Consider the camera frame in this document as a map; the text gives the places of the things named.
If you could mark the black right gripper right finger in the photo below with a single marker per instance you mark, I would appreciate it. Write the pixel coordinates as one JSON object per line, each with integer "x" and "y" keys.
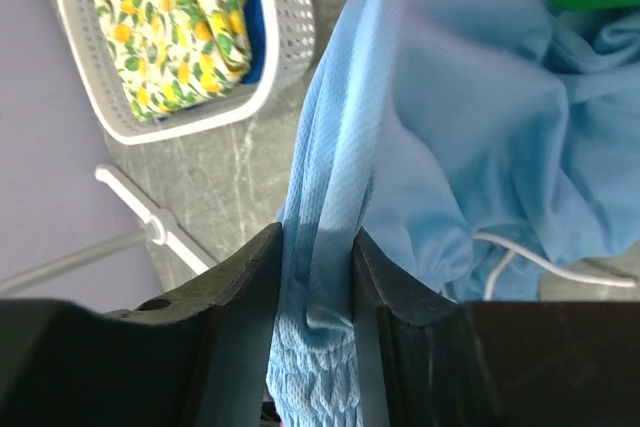
{"x": 423, "y": 360}

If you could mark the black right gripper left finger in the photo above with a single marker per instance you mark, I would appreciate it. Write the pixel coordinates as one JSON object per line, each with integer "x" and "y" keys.
{"x": 194, "y": 356}

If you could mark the light blue shorts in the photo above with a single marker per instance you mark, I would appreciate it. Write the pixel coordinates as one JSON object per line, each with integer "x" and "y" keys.
{"x": 428, "y": 122}

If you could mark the white metal clothes rack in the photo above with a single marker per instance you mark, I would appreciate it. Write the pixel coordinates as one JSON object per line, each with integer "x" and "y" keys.
{"x": 52, "y": 240}

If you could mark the lemon print cloth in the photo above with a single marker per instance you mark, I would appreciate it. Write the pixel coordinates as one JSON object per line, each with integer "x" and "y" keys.
{"x": 171, "y": 55}

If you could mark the blue cloth in basket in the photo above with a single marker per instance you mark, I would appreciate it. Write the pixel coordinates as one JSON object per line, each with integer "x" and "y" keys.
{"x": 257, "y": 37}

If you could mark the white plastic laundry basket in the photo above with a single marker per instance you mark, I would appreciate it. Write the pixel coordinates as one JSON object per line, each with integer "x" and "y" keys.
{"x": 289, "y": 45}

